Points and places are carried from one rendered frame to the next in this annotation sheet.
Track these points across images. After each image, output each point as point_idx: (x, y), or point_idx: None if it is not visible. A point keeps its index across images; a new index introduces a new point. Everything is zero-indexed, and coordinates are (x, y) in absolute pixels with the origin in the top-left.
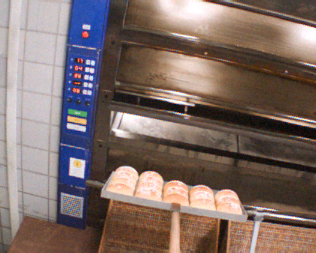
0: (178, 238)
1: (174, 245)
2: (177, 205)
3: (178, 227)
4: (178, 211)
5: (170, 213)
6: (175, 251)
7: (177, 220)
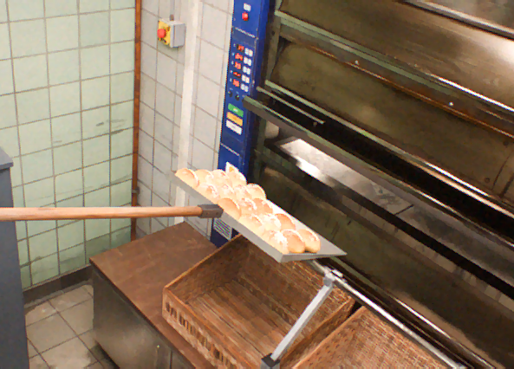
0: (139, 210)
1: (115, 207)
2: (215, 206)
3: (165, 210)
4: (202, 209)
5: None
6: (103, 208)
7: (178, 208)
